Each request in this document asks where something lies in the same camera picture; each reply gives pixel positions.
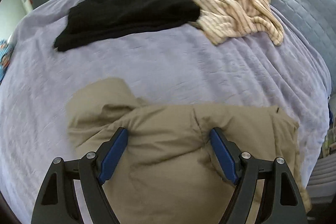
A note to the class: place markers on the beige quilted puffer coat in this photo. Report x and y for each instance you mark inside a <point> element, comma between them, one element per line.
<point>169,172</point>

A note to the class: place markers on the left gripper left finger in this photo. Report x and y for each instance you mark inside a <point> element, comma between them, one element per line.
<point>57,201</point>

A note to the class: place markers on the black garment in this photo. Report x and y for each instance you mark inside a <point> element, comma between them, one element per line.
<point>94,20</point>

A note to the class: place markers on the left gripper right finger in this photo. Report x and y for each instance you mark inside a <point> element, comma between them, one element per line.
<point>281,201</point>

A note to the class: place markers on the lavender plush bed blanket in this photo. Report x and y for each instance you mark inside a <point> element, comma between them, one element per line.
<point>171,67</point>

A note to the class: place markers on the cream striped fuzzy garment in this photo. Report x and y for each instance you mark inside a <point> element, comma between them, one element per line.
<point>223,19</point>

